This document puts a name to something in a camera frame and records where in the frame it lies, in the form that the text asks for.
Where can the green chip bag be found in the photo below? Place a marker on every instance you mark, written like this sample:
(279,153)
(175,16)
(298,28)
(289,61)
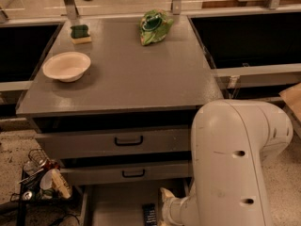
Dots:
(154,26)

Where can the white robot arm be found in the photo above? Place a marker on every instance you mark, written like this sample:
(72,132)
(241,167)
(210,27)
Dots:
(229,141)

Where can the green yellow sponge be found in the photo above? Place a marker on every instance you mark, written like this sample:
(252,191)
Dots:
(79,34)

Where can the white paper bowl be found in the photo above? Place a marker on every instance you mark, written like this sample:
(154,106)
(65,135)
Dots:
(66,67)

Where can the grey drawer cabinet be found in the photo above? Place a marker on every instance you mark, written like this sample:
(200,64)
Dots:
(127,86)

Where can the grey open bottom drawer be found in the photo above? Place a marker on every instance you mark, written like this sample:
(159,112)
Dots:
(121,204)

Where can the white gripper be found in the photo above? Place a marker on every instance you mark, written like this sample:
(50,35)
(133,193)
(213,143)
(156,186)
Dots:
(169,209)

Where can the grey middle drawer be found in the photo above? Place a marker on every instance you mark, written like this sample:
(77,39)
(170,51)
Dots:
(128,173)

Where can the brown cardboard box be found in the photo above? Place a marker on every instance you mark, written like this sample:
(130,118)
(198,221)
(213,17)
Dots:
(292,98)

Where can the grey top drawer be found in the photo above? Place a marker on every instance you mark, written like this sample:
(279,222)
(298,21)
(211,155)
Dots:
(85,144)

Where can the white cup in rack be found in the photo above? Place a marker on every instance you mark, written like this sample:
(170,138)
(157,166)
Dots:
(46,181)

